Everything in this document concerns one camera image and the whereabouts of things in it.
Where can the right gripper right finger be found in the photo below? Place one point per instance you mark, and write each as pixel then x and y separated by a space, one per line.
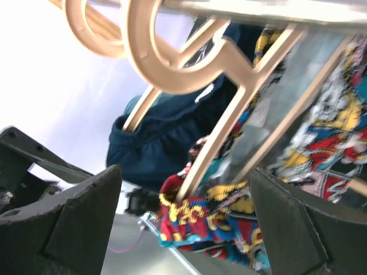
pixel 305 234

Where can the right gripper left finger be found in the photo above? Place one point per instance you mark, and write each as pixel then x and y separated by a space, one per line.
pixel 66 233

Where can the colourful comic print shorts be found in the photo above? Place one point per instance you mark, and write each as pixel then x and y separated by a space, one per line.
pixel 320 153

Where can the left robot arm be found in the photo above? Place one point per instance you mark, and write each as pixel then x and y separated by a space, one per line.
pixel 26 196

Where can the metal clothes rail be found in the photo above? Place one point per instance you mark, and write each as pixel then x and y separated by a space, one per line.
pixel 341 14

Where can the beige hanger of navy shorts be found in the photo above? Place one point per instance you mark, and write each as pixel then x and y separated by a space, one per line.
pixel 101 36

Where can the navy blue shorts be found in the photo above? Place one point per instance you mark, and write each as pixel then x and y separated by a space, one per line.
pixel 159 146

